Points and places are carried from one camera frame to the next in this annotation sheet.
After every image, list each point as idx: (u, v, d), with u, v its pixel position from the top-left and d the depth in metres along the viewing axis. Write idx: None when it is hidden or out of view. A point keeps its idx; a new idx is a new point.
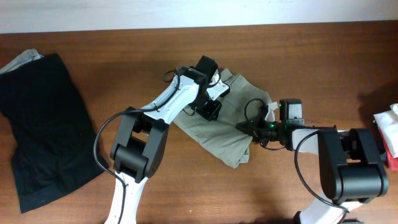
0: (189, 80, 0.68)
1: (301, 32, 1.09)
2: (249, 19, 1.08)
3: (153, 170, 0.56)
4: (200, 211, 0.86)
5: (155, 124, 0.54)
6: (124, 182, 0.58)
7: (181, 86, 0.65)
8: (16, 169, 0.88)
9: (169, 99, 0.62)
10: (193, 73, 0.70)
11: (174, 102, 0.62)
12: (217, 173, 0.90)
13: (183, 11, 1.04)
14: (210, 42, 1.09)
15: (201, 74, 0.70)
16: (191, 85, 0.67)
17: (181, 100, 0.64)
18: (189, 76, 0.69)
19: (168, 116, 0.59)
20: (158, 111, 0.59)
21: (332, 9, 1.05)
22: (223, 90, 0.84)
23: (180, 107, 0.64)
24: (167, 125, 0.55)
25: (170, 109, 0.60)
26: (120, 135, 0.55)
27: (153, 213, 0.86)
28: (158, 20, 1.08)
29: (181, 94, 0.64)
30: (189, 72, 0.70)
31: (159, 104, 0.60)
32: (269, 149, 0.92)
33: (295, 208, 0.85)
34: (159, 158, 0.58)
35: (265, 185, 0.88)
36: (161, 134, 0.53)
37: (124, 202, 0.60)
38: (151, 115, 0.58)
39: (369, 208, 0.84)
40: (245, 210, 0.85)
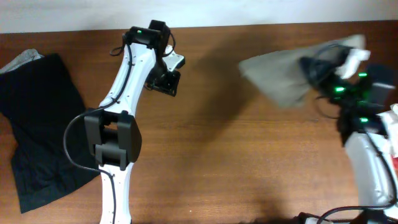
0: (143, 48, 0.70)
1: (300, 32, 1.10)
2: (247, 18, 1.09)
3: (135, 154, 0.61)
4: (201, 211, 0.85)
5: (120, 117, 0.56)
6: (110, 173, 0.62)
7: (135, 60, 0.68)
8: (17, 169, 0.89)
9: (126, 80, 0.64)
10: (145, 34, 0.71)
11: (132, 79, 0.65)
12: (217, 173, 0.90)
13: (183, 11, 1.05)
14: (210, 41, 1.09)
15: (150, 35, 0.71)
16: (145, 55, 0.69)
17: (138, 73, 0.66)
18: (142, 38, 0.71)
19: (131, 100, 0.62)
20: (119, 102, 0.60)
21: (329, 8, 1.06)
22: (178, 60, 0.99)
23: (138, 83, 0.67)
24: (131, 117, 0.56)
25: (130, 94, 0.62)
26: (90, 136, 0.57)
27: (153, 213, 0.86)
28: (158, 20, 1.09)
29: (137, 68, 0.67)
30: (142, 33, 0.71)
31: (117, 94, 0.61)
32: (268, 149, 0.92)
33: (297, 208, 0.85)
34: (137, 142, 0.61)
35: (265, 185, 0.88)
36: (128, 127, 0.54)
37: (114, 195, 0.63)
38: (113, 110, 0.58)
39: None
40: (245, 210, 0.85)
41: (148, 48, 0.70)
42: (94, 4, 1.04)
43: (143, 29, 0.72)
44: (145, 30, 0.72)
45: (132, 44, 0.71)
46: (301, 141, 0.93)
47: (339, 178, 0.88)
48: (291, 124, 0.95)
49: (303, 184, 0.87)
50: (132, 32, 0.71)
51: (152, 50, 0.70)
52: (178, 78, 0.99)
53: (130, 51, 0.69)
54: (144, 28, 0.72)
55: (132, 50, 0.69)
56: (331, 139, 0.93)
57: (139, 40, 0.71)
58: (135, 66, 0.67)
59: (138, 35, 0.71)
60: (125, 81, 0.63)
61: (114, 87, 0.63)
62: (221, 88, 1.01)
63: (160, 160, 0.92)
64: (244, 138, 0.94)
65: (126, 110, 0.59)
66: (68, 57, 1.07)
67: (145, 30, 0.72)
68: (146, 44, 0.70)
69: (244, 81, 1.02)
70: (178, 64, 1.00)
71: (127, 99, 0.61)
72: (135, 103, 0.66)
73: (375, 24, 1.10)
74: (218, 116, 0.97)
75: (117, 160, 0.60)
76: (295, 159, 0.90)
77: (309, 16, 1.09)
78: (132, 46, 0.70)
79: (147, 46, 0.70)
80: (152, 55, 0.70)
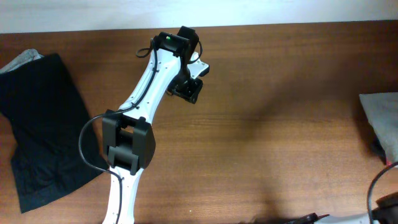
0: (168, 55, 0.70)
1: (301, 32, 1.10)
2: (247, 18, 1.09)
3: (147, 161, 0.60)
4: (200, 211, 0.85)
5: (137, 124, 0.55)
6: (120, 175, 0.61)
7: (159, 66, 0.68)
8: (17, 169, 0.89)
9: (148, 86, 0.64)
10: (173, 41, 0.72)
11: (155, 85, 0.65)
12: (217, 173, 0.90)
13: (183, 10, 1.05)
14: (210, 41, 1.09)
15: (178, 42, 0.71)
16: (170, 62, 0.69)
17: (161, 80, 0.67)
18: (170, 45, 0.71)
19: (150, 107, 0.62)
20: (138, 107, 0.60)
21: (328, 8, 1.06)
22: (203, 68, 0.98)
23: (161, 90, 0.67)
24: (148, 124, 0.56)
25: (150, 101, 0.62)
26: (106, 138, 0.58)
27: (153, 213, 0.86)
28: (158, 20, 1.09)
29: (160, 74, 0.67)
30: (170, 40, 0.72)
31: (137, 98, 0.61)
32: (268, 149, 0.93)
33: (297, 208, 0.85)
34: (151, 149, 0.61)
35: (265, 185, 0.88)
36: (144, 133, 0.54)
37: (122, 198, 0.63)
38: (132, 114, 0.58)
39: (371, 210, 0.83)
40: (245, 210, 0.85)
41: (175, 56, 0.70)
42: (94, 4, 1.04)
43: (172, 36, 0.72)
44: (175, 37, 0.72)
45: (160, 50, 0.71)
46: (301, 141, 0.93)
47: (339, 178, 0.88)
48: (291, 124, 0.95)
49: (302, 184, 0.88)
50: (160, 37, 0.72)
51: (177, 57, 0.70)
52: (199, 87, 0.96)
53: (157, 56, 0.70)
54: (173, 35, 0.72)
55: (158, 56, 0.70)
56: (331, 139, 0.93)
57: (166, 46, 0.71)
58: (159, 73, 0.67)
59: (167, 41, 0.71)
60: (148, 87, 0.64)
61: (135, 91, 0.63)
62: (222, 88, 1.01)
63: (160, 160, 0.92)
64: (244, 139, 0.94)
65: (144, 117, 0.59)
66: (68, 56, 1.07)
67: (174, 37, 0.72)
68: (173, 51, 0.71)
69: (245, 81, 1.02)
70: (203, 73, 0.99)
71: (147, 105, 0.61)
72: (154, 111, 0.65)
73: (374, 25, 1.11)
74: (219, 116, 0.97)
75: (129, 163, 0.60)
76: (295, 160, 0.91)
77: (310, 16, 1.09)
78: (160, 53, 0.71)
79: (173, 53, 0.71)
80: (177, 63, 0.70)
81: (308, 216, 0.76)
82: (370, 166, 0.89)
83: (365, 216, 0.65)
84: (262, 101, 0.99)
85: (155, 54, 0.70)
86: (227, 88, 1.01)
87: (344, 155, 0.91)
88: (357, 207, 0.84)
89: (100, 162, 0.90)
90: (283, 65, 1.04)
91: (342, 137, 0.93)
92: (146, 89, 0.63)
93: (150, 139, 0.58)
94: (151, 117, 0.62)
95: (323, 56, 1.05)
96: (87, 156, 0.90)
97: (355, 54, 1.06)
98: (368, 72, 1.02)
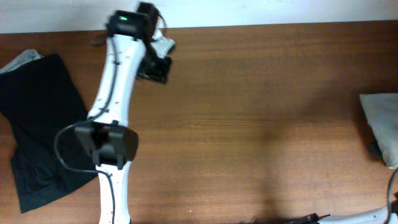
0: (125, 41, 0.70)
1: (302, 32, 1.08)
2: (247, 18, 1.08)
3: (133, 154, 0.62)
4: (201, 211, 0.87)
5: (113, 129, 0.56)
6: (107, 173, 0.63)
7: (119, 58, 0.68)
8: (17, 169, 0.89)
9: (114, 86, 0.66)
10: (131, 20, 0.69)
11: (120, 81, 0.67)
12: (218, 172, 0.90)
13: (181, 10, 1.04)
14: (210, 42, 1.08)
15: (129, 27, 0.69)
16: (130, 50, 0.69)
17: (125, 73, 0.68)
18: (129, 25, 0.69)
19: (119, 107, 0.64)
20: (108, 111, 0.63)
21: (331, 7, 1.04)
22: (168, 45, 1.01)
23: (129, 83, 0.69)
24: (123, 127, 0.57)
25: (119, 99, 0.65)
26: (85, 146, 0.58)
27: (153, 213, 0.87)
28: (157, 20, 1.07)
29: (122, 67, 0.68)
30: (126, 20, 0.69)
31: (105, 101, 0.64)
32: (267, 149, 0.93)
33: (296, 208, 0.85)
34: (135, 141, 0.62)
35: (265, 185, 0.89)
36: (120, 135, 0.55)
37: (113, 194, 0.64)
38: (102, 118, 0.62)
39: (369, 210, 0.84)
40: (246, 210, 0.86)
41: (132, 38, 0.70)
42: (91, 4, 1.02)
43: (125, 14, 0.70)
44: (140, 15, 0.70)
45: (116, 35, 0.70)
46: (301, 140, 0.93)
47: (338, 178, 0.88)
48: (291, 124, 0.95)
49: (303, 184, 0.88)
50: (114, 17, 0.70)
51: (137, 40, 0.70)
52: (168, 64, 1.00)
53: (115, 46, 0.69)
54: (129, 14, 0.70)
55: (117, 45, 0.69)
56: (331, 138, 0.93)
57: (124, 28, 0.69)
58: (120, 65, 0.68)
59: (122, 22, 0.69)
60: (113, 84, 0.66)
61: (104, 92, 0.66)
62: (221, 88, 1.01)
63: (160, 160, 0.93)
64: (244, 139, 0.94)
65: (117, 120, 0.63)
66: (68, 57, 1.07)
67: (129, 16, 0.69)
68: (131, 35, 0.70)
69: (244, 81, 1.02)
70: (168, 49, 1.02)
71: (115, 105, 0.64)
72: (129, 106, 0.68)
73: (376, 25, 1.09)
74: (219, 115, 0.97)
75: (112, 162, 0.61)
76: (295, 159, 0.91)
77: (311, 16, 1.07)
78: (115, 40, 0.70)
79: (132, 37, 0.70)
80: (137, 48, 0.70)
81: (308, 216, 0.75)
82: (370, 165, 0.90)
83: (380, 210, 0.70)
84: (263, 101, 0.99)
85: (112, 44, 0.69)
86: (227, 88, 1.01)
87: (344, 155, 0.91)
88: (357, 207, 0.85)
89: None
90: (283, 65, 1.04)
91: (342, 137, 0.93)
92: (112, 89, 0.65)
93: (130, 139, 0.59)
94: (124, 113, 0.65)
95: (323, 56, 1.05)
96: (84, 155, 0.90)
97: (356, 55, 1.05)
98: (368, 73, 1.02)
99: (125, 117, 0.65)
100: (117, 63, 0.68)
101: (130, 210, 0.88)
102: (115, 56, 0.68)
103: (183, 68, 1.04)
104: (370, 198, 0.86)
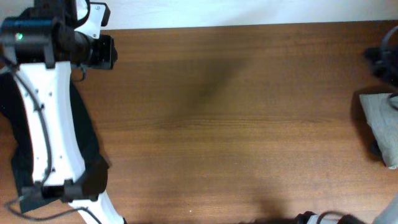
0: (40, 70, 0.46)
1: (307, 32, 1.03)
2: (250, 18, 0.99)
3: (102, 185, 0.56)
4: (201, 211, 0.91)
5: (69, 185, 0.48)
6: (83, 206, 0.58)
7: (40, 100, 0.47)
8: (17, 168, 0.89)
9: (46, 138, 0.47)
10: (28, 33, 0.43)
11: (53, 128, 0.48)
12: (218, 173, 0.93)
13: (172, 12, 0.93)
14: (208, 42, 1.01)
15: (36, 43, 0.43)
16: (48, 83, 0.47)
17: (56, 114, 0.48)
18: (30, 39, 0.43)
19: (66, 160, 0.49)
20: (55, 169, 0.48)
21: (335, 9, 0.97)
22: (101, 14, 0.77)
23: (69, 120, 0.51)
24: (78, 186, 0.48)
25: (62, 152, 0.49)
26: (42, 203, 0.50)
27: (156, 213, 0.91)
28: (148, 22, 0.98)
29: (50, 112, 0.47)
30: (23, 39, 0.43)
31: (45, 161, 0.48)
32: (268, 150, 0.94)
33: (292, 207, 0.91)
34: (102, 178, 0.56)
35: (263, 185, 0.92)
36: (80, 191, 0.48)
37: (94, 214, 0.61)
38: (53, 182, 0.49)
39: (360, 210, 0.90)
40: (245, 209, 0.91)
41: (45, 65, 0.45)
42: None
43: (23, 20, 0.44)
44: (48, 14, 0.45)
45: (22, 65, 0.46)
46: (301, 141, 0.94)
47: (335, 179, 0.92)
48: (292, 125, 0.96)
49: (301, 184, 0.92)
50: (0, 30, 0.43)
51: (53, 64, 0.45)
52: (111, 43, 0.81)
53: (27, 84, 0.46)
54: (25, 21, 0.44)
55: (26, 81, 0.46)
56: (331, 139, 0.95)
57: (12, 43, 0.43)
58: (46, 108, 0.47)
59: (22, 41, 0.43)
60: (47, 140, 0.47)
61: (38, 150, 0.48)
62: (222, 88, 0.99)
63: (161, 160, 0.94)
64: (244, 140, 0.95)
65: (69, 178, 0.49)
66: None
67: (26, 25, 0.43)
68: (43, 60, 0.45)
69: (245, 81, 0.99)
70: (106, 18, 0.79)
71: (62, 160, 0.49)
72: (76, 149, 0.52)
73: (382, 23, 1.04)
74: (219, 116, 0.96)
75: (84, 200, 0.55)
76: (295, 159, 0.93)
77: (319, 15, 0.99)
78: (23, 75, 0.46)
79: (44, 63, 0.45)
80: (58, 76, 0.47)
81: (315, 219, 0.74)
82: (365, 166, 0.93)
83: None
84: (263, 102, 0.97)
85: (19, 81, 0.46)
86: (227, 89, 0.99)
87: (343, 155, 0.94)
88: (349, 206, 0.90)
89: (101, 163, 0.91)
90: (285, 65, 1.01)
91: (341, 137, 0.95)
92: (48, 145, 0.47)
93: (91, 185, 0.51)
94: (76, 162, 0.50)
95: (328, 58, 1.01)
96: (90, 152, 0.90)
97: (360, 56, 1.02)
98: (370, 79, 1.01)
99: (79, 167, 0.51)
100: (40, 106, 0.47)
101: (134, 210, 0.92)
102: (33, 98, 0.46)
103: (183, 66, 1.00)
104: (362, 197, 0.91)
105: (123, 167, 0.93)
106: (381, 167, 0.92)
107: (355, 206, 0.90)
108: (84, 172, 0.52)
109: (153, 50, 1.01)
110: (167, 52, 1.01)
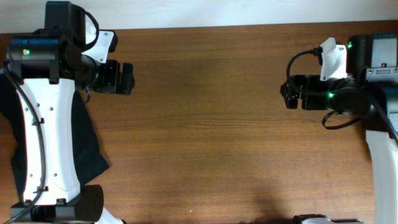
0: (43, 86, 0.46)
1: (307, 32, 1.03)
2: (250, 18, 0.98)
3: (96, 208, 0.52)
4: (200, 211, 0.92)
5: (60, 207, 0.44)
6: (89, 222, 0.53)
7: (42, 114, 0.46)
8: (17, 168, 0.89)
9: (45, 152, 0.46)
10: (37, 50, 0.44)
11: (51, 144, 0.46)
12: (217, 173, 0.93)
13: (172, 13, 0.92)
14: (208, 42, 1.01)
15: (45, 56, 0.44)
16: (51, 98, 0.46)
17: (55, 130, 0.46)
18: (38, 57, 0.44)
19: (61, 179, 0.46)
20: (46, 189, 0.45)
21: (337, 10, 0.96)
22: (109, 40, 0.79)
23: (69, 135, 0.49)
24: (71, 207, 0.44)
25: (57, 169, 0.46)
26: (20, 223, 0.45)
27: (157, 212, 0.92)
28: (148, 22, 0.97)
29: (50, 126, 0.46)
30: (31, 53, 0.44)
31: (40, 178, 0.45)
32: (268, 151, 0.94)
33: (291, 207, 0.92)
34: (94, 196, 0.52)
35: (263, 185, 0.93)
36: (73, 214, 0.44)
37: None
38: (43, 202, 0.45)
39: (356, 209, 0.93)
40: (244, 209, 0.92)
41: (48, 80, 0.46)
42: None
43: (33, 38, 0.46)
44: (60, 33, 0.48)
45: (25, 80, 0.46)
46: (301, 141, 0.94)
47: (334, 178, 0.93)
48: (292, 125, 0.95)
49: (300, 184, 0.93)
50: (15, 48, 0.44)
51: (58, 81, 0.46)
52: (117, 68, 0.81)
53: (28, 97, 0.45)
54: (33, 38, 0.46)
55: (30, 94, 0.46)
56: (331, 139, 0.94)
57: (20, 58, 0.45)
58: (46, 122, 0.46)
59: (32, 57, 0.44)
60: (43, 155, 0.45)
61: (34, 166, 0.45)
62: (222, 88, 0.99)
63: (161, 160, 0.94)
64: (244, 140, 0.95)
65: (63, 197, 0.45)
66: None
67: (33, 42, 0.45)
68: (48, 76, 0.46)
69: (245, 81, 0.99)
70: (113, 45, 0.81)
71: (56, 178, 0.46)
72: (73, 168, 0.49)
73: (381, 23, 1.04)
74: (219, 116, 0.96)
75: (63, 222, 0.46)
76: (295, 159, 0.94)
77: (321, 15, 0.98)
78: (27, 88, 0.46)
79: (49, 78, 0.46)
80: (60, 93, 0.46)
81: None
82: (364, 166, 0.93)
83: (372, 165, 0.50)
84: (263, 102, 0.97)
85: (22, 94, 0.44)
86: (227, 89, 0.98)
87: (343, 155, 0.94)
88: (346, 206, 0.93)
89: (101, 163, 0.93)
90: (284, 65, 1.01)
91: (342, 137, 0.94)
92: (44, 162, 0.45)
93: (82, 211, 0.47)
94: (69, 182, 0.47)
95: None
96: (93, 153, 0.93)
97: None
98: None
99: (72, 185, 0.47)
100: (40, 120, 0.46)
101: (135, 210, 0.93)
102: (33, 113, 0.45)
103: (183, 66, 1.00)
104: (358, 197, 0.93)
105: (124, 167, 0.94)
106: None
107: (351, 206, 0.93)
108: (79, 195, 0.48)
109: (153, 50, 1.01)
110: (167, 52, 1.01)
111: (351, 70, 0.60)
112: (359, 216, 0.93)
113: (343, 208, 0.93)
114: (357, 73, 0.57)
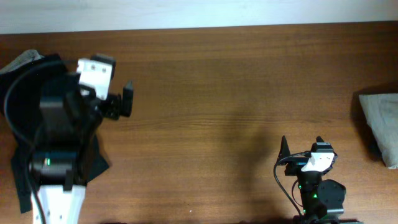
0: (55, 188, 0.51)
1: (305, 33, 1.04)
2: (250, 18, 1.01)
3: None
4: (200, 211, 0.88)
5: None
6: None
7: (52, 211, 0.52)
8: (17, 169, 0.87)
9: None
10: (55, 161, 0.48)
11: None
12: (218, 173, 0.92)
13: (176, 12, 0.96)
14: (209, 42, 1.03)
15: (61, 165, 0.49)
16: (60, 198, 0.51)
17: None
18: (56, 169, 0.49)
19: None
20: None
21: (336, 9, 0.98)
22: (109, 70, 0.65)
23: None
24: None
25: None
26: None
27: (154, 213, 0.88)
28: (152, 22, 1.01)
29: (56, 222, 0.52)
30: (49, 163, 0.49)
31: None
32: (268, 150, 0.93)
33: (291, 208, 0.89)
34: None
35: (264, 185, 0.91)
36: None
37: None
38: None
39: (362, 211, 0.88)
40: (245, 210, 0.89)
41: (62, 188, 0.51)
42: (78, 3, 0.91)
43: (53, 150, 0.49)
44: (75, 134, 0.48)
45: (42, 190, 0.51)
46: (302, 140, 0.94)
47: (338, 178, 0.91)
48: (292, 125, 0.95)
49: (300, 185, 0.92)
50: (35, 165, 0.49)
51: (70, 189, 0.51)
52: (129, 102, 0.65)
53: (42, 206, 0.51)
54: (53, 150, 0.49)
55: (42, 201, 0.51)
56: (331, 139, 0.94)
57: (40, 168, 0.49)
58: (56, 217, 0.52)
59: (49, 167, 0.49)
60: None
61: None
62: (222, 88, 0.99)
63: (161, 160, 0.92)
64: (245, 139, 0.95)
65: None
66: (66, 53, 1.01)
67: (55, 155, 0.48)
68: (61, 183, 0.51)
69: (245, 81, 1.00)
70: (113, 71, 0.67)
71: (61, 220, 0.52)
72: None
73: (379, 24, 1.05)
74: (219, 115, 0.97)
75: None
76: None
77: (320, 14, 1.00)
78: (42, 198, 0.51)
79: (62, 186, 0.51)
80: (72, 198, 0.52)
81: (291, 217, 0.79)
82: (366, 166, 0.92)
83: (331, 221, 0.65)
84: (263, 102, 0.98)
85: (37, 202, 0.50)
86: (227, 88, 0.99)
87: (344, 155, 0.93)
88: (353, 206, 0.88)
89: (100, 162, 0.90)
90: (285, 65, 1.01)
91: (341, 138, 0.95)
92: None
93: None
94: None
95: (344, 80, 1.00)
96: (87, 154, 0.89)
97: (359, 56, 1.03)
98: (370, 80, 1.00)
99: None
100: (49, 214, 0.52)
101: (133, 210, 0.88)
102: (43, 220, 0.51)
103: (183, 67, 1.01)
104: (364, 198, 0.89)
105: (123, 168, 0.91)
106: (380, 167, 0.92)
107: (357, 206, 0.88)
108: None
109: (154, 50, 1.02)
110: (168, 52, 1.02)
111: (308, 201, 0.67)
112: (368, 219, 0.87)
113: (349, 208, 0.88)
114: (308, 214, 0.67)
